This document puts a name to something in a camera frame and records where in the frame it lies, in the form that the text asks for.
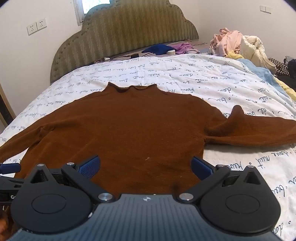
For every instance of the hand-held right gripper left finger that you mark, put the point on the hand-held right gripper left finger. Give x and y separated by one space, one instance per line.
91 166

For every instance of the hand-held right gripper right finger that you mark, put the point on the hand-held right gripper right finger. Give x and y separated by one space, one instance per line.
200 168

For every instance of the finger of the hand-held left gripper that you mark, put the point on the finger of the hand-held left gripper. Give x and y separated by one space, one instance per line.
10 168

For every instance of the brown knit sweater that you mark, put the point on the brown knit sweater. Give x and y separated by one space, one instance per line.
129 129

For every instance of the pink clothes pile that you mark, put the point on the pink clothes pile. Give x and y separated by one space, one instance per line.
225 41

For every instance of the gold and black furniture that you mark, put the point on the gold and black furniture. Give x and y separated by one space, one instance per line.
7 109

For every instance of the white script printed blanket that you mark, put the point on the white script printed blanket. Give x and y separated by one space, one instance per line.
231 78

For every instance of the yellow cloth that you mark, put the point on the yellow cloth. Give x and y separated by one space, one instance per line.
234 55

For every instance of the black charger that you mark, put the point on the black charger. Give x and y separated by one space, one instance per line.
134 55

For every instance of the white tape roll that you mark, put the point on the white tape roll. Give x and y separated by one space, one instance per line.
171 52

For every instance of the purple cloth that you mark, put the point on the purple cloth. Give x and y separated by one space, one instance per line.
183 47

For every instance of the dark blue cloth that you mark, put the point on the dark blue cloth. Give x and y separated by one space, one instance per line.
159 49

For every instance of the black and white zigzag cloth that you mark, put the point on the black and white zigzag cloth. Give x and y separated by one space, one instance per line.
278 66

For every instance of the cream quilted jacket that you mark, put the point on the cream quilted jacket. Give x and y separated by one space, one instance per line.
256 51

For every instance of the green padded headboard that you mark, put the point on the green padded headboard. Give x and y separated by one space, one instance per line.
129 30

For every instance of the window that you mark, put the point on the window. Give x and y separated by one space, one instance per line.
92 8

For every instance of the white wall socket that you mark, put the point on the white wall socket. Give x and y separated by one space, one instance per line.
41 24
32 29

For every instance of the white light switch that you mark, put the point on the white light switch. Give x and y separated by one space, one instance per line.
265 9

